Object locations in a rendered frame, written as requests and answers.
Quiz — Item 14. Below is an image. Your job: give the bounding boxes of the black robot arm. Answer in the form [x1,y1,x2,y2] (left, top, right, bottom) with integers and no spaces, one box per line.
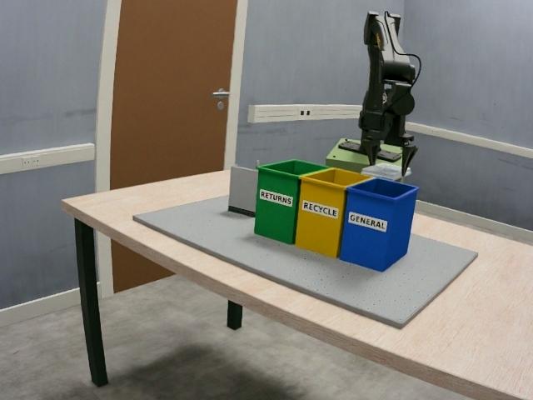
[338,11,416,156]

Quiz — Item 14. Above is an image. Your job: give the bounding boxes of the yellow open-top bin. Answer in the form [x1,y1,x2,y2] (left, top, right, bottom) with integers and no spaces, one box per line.
[295,168,374,258]

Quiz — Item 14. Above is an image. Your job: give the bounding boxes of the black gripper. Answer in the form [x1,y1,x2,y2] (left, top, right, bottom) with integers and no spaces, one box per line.
[362,132,418,177]

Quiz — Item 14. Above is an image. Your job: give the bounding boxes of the green bin labelled returns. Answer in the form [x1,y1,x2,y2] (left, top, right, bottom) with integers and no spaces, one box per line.
[254,159,333,245]

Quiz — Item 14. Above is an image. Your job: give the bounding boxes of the blue bin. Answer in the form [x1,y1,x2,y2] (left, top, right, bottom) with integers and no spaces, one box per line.
[340,177,420,273]

